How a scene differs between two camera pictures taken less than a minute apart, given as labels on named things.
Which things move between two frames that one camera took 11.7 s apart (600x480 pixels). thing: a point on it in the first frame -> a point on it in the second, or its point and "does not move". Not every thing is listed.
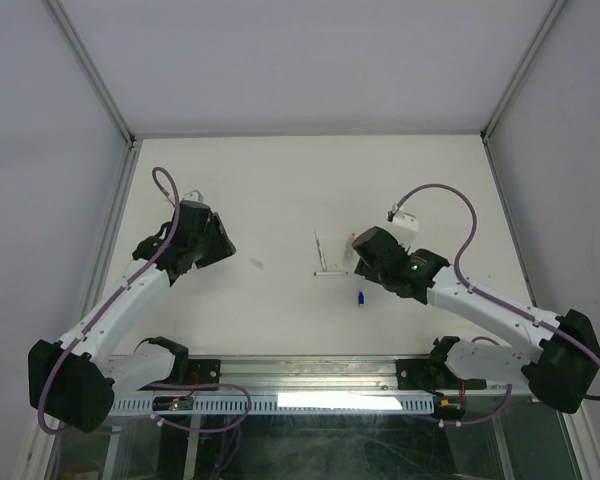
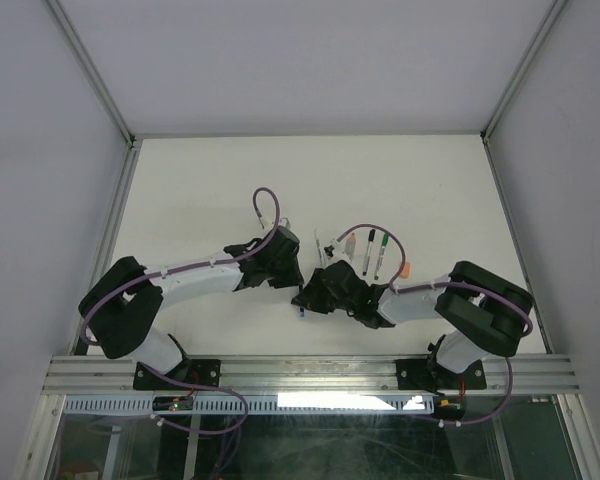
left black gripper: [222, 247] -> [293, 278]
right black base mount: [418, 373] does not move
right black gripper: [362, 269] -> [309, 298]
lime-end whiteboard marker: [321, 255] does not move
